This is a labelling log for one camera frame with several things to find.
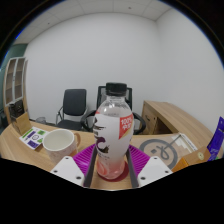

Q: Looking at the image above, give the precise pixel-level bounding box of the flat round red coaster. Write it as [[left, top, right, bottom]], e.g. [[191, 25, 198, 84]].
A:
[[97, 160, 130, 183]]

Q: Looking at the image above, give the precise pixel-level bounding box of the black mesh office chair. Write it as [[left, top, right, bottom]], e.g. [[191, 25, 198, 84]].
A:
[[54, 88, 88, 132]]

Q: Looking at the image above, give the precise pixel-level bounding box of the brown cardboard box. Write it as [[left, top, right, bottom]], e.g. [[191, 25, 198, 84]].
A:
[[11, 111, 33, 136]]

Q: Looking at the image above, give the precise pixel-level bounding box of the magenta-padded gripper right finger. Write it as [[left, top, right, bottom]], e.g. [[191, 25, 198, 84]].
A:
[[124, 143, 174, 189]]

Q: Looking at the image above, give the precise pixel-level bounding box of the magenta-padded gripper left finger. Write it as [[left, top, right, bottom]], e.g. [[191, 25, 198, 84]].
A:
[[49, 143, 100, 189]]

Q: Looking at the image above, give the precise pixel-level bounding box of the clear drink bottle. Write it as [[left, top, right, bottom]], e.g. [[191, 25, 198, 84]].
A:
[[93, 82, 135, 180]]

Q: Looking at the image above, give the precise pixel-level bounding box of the white sheet of colourful stickers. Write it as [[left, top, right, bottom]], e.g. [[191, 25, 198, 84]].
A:
[[18, 126, 50, 151]]

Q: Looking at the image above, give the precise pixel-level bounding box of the purple box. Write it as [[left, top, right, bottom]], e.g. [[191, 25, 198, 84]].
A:
[[206, 116, 224, 162]]

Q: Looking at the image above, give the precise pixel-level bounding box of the white speckled ceramic mug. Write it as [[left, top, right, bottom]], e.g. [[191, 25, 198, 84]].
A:
[[42, 128, 82, 165]]

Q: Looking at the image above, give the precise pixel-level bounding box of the wooden shelf unit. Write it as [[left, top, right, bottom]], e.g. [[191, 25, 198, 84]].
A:
[[2, 56, 29, 118]]

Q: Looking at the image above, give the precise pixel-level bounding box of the small orange box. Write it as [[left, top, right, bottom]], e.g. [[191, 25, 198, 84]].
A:
[[171, 145, 212, 173]]

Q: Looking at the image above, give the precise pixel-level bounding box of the flat dark brown carton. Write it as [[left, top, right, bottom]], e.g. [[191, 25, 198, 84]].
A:
[[8, 99, 25, 121]]

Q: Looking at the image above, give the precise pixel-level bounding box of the low wooden side cabinet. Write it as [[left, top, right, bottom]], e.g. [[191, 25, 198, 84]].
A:
[[140, 100, 218, 136]]

